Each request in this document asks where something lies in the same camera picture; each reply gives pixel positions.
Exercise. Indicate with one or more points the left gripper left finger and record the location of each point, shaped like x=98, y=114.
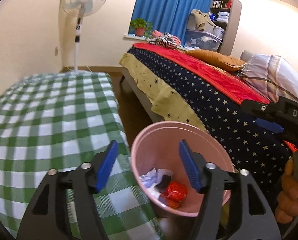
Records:
x=105, y=164

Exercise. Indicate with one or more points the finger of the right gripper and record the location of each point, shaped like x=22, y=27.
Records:
x=271, y=126

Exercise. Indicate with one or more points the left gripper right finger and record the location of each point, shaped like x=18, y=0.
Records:
x=193, y=172

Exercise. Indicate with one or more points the red wrapper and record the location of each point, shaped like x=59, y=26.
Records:
x=174, y=194

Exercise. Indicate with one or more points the purple foam fruit net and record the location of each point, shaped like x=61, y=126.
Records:
x=149, y=178

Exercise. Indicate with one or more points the small black item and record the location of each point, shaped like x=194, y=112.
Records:
x=166, y=179

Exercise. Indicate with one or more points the small white tissue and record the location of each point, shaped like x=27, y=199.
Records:
x=163, y=172

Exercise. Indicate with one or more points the pink plastic trash bin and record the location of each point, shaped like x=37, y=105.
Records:
x=156, y=146

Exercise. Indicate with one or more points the right hand orange glove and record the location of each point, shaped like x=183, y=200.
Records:
x=287, y=207

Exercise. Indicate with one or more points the navy star bedsheet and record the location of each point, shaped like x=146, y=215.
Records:
x=267, y=166

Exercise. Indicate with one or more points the plaid grey pillow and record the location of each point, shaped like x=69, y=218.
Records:
x=272, y=76

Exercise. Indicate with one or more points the red floral blanket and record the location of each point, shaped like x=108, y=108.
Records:
x=214, y=95

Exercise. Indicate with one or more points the yellow star bed skirt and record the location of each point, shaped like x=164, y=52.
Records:
x=160, y=101

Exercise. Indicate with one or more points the orange brown pillow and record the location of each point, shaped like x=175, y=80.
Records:
x=225, y=62

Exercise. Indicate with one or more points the green white checkered tablecloth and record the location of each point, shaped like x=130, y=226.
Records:
x=61, y=121

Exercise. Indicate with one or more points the clear storage box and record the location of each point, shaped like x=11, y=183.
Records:
x=202, y=40

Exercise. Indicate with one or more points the wooden bookshelf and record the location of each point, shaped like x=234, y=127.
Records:
x=227, y=16

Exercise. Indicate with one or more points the zebra striped cloth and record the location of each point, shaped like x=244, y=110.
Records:
x=163, y=43

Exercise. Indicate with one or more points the pink folded cloth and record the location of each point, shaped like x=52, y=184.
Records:
x=169, y=37

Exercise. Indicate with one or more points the potted green plant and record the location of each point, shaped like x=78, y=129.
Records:
x=141, y=28

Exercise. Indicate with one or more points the beige jacket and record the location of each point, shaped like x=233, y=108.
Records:
x=203, y=21

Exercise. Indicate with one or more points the white standing fan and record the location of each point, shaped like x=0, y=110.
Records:
x=80, y=9

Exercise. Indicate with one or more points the blue curtain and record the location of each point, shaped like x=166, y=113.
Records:
x=168, y=16

